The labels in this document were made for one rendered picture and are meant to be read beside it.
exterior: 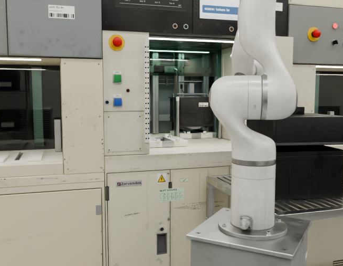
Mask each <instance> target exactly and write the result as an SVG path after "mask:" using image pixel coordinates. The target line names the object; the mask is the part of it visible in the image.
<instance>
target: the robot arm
mask: <svg viewBox="0 0 343 266"><path fill-rule="evenodd" d="M275 4H276V0H240V4H239V8H238V14H237V33H236V36H235V39H234V44H233V50H232V53H231V55H230V58H231V59H232V76H225V77H221V78H219V79H217V80H216V81H215V82H214V83H213V85H212V86H211V88H210V91H209V104H210V107H211V109H212V111H213V113H214V115H216V117H217V119H218V120H219V121H220V122H221V124H222V125H223V127H224V128H225V130H226V131H227V133H228V135H229V137H230V140H231V147H232V172H231V214H230V215H227V216H225V217H222V218H221V219H220V220H219V221H218V227H219V229H220V230H221V231H222V232H224V233H226V234H228V235H231V236H234V237H237V238H242V239H249V240H269V239H276V238H279V237H281V236H283V235H285V234H286V233H287V225H286V224H285V223H284V222H283V221H281V219H280V218H275V217H274V208H275V169H276V146H275V142H274V141H273V140H272V139H271V138H269V137H267V136H265V135H263V134H260V133H258V132H256V131H253V130H251V129H250V128H248V127H247V126H246V124H245V123H244V121H245V120H280V119H284V118H287V117H289V116H291V115H292V114H293V115H295V114H296V113H297V112H298V111H299V110H300V109H299V108H298V107H297V105H298V93H297V88H296V86H295V84H294V82H293V79H292V77H291V75H290V73H289V71H288V70H287V68H286V66H285V65H284V63H283V61H282V59H281V56H280V53H279V50H278V46H277V41H276V36H275Z"/></svg>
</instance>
